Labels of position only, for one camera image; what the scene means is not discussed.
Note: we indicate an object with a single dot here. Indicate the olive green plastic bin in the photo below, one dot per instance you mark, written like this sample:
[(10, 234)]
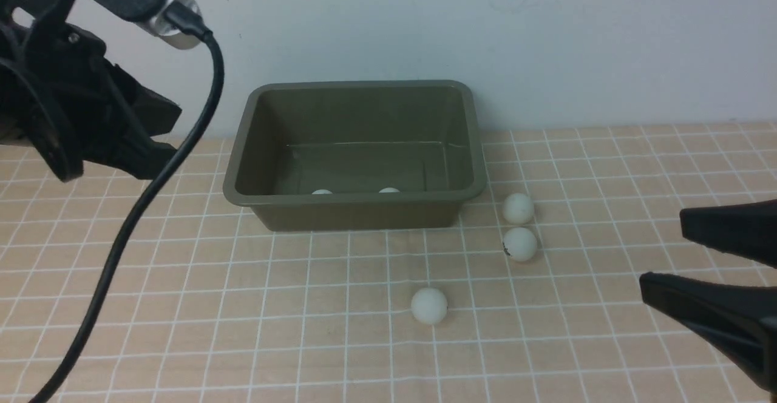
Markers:
[(354, 138)]

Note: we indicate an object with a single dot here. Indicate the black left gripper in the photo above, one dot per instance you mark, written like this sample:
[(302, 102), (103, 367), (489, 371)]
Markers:
[(59, 97)]

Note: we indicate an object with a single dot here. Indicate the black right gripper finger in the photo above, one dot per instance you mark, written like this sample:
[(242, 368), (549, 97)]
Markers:
[(745, 230), (739, 321)]

